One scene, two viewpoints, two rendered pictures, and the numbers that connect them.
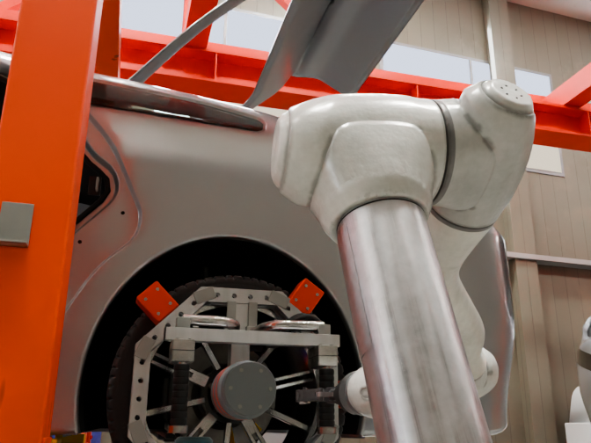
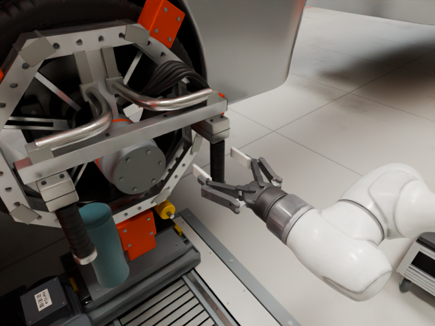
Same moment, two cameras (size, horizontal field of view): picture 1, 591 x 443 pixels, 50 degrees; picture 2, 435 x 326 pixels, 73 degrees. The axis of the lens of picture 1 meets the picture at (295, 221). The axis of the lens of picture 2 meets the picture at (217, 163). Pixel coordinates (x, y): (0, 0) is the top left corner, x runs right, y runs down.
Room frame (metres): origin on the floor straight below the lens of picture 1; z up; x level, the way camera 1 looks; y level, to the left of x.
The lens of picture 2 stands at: (1.00, 0.15, 1.26)
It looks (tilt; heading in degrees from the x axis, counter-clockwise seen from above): 37 degrees down; 337
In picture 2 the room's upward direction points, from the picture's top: straight up
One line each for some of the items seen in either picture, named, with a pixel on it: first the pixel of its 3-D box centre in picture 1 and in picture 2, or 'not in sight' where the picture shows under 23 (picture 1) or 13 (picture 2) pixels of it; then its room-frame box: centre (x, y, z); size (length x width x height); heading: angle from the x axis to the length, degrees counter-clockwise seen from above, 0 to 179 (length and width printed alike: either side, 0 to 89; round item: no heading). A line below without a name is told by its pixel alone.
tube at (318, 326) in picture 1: (286, 317); (159, 76); (1.62, 0.02, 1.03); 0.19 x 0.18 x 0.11; 15
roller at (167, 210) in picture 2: not in sight; (151, 193); (1.84, 0.06, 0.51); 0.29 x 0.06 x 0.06; 15
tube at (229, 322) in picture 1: (209, 314); (63, 99); (1.57, 0.21, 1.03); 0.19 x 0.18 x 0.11; 15
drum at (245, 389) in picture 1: (242, 390); (122, 150); (1.65, 0.13, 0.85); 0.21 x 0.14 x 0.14; 15
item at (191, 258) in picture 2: not in sight; (131, 259); (1.88, 0.19, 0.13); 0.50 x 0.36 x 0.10; 105
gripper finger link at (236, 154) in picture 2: not in sight; (240, 157); (1.53, -0.14, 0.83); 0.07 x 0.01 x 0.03; 15
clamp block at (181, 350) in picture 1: (181, 352); (53, 182); (1.47, 0.26, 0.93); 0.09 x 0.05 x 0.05; 15
